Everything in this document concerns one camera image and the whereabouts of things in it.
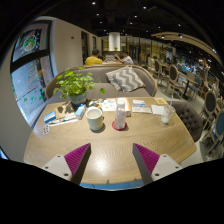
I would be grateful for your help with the yellow card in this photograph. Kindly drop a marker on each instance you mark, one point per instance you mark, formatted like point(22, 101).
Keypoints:
point(160, 101)

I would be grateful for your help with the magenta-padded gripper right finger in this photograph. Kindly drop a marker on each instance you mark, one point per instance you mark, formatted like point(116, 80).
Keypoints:
point(148, 159)

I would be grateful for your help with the clear plastic cup with straw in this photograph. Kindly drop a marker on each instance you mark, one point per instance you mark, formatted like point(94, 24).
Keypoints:
point(166, 116)

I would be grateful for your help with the white folded leaflet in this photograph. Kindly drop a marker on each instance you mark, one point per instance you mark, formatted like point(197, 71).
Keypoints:
point(141, 109)

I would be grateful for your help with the white paper napkin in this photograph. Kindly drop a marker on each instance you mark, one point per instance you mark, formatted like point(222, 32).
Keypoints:
point(157, 110)

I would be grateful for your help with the grey zigzag pillow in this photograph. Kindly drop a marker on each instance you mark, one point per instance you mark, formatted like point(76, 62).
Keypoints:
point(126, 79)

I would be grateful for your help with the clear plastic bottle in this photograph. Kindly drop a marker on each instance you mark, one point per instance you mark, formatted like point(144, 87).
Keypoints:
point(120, 115)

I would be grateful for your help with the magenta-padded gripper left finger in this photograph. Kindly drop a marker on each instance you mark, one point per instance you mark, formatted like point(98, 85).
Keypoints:
point(76, 159)

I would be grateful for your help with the grey curved sofa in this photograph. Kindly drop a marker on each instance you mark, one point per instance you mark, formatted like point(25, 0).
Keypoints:
point(100, 75)

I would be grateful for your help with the flat round red coaster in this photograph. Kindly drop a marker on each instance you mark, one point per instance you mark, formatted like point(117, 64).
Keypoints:
point(114, 126)

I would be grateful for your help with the white cylindrical column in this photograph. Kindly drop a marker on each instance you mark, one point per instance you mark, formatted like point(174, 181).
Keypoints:
point(114, 41)

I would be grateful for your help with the white tube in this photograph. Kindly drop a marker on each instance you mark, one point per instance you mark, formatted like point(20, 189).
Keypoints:
point(65, 118)

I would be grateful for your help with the grey tufted chair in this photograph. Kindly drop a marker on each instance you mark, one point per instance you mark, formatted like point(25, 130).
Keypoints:
point(190, 118)

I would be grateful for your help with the group of ceiling lights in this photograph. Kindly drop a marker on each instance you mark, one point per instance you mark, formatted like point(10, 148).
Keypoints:
point(143, 7)

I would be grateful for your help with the white ceramic mug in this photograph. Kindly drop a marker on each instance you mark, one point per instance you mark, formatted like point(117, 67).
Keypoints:
point(94, 119)

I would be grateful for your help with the small white and blue box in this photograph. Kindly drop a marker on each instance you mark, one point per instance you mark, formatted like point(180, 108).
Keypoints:
point(139, 103)

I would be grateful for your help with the printed paper leaflet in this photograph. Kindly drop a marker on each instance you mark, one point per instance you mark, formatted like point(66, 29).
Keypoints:
point(108, 105)

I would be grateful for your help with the green potted plant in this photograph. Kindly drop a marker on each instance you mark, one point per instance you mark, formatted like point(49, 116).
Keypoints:
point(75, 83)

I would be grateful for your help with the small light blue carton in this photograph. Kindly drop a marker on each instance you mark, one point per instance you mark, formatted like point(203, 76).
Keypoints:
point(80, 111)

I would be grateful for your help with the flat blue box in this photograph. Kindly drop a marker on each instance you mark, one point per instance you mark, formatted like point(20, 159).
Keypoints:
point(49, 117)

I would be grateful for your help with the person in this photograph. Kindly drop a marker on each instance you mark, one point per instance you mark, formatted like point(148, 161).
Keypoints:
point(126, 59)
point(93, 60)

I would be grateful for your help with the group of round-backed chairs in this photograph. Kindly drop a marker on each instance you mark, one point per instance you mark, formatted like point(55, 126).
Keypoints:
point(210, 103)

